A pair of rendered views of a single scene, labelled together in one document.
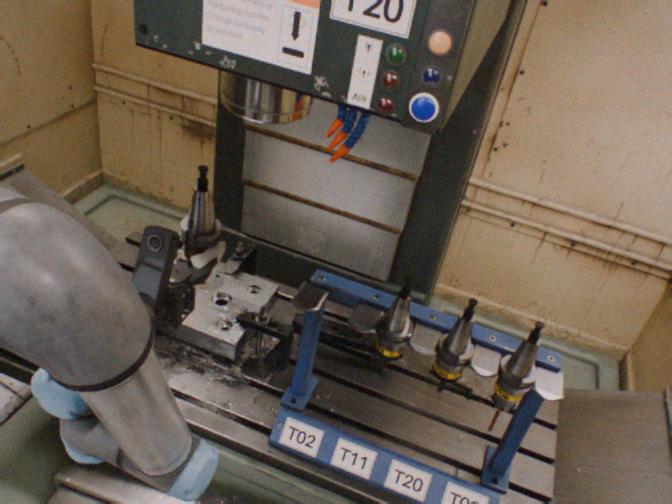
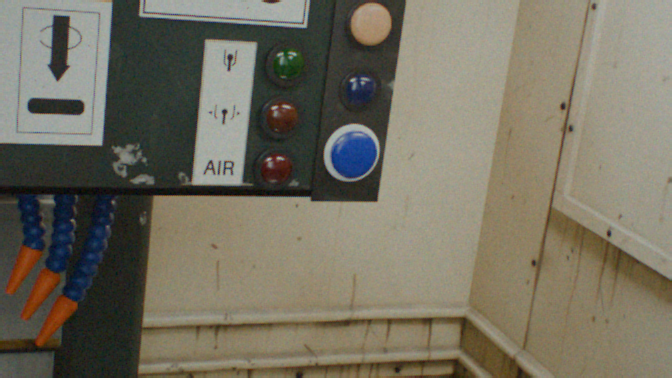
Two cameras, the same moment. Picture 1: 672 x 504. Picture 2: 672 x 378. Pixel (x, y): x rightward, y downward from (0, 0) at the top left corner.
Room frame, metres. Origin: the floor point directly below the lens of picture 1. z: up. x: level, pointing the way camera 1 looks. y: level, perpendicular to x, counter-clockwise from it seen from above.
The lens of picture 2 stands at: (0.17, 0.35, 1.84)
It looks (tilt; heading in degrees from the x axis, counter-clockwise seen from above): 16 degrees down; 323
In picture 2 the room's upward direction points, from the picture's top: 8 degrees clockwise
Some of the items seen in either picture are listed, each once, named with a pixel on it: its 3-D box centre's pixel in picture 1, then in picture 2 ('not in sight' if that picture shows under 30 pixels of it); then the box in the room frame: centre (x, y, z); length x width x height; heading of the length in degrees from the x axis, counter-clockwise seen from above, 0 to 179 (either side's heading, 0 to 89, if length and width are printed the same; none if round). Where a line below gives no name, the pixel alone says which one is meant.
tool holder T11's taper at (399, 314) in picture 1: (400, 309); not in sight; (0.83, -0.13, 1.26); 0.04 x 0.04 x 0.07
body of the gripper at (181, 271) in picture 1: (155, 299); not in sight; (0.67, 0.25, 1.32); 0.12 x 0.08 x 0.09; 167
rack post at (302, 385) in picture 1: (308, 343); not in sight; (0.92, 0.02, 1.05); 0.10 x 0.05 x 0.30; 167
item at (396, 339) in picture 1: (394, 329); not in sight; (0.83, -0.13, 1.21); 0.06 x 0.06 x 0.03
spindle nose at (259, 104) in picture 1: (269, 71); not in sight; (1.00, 0.17, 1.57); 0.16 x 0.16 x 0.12
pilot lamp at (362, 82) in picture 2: (431, 76); (360, 89); (0.73, -0.07, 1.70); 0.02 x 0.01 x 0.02; 77
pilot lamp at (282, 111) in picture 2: (390, 81); (282, 117); (0.74, -0.02, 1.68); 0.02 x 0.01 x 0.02; 77
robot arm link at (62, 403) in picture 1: (83, 370); not in sight; (0.51, 0.28, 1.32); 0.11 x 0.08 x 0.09; 167
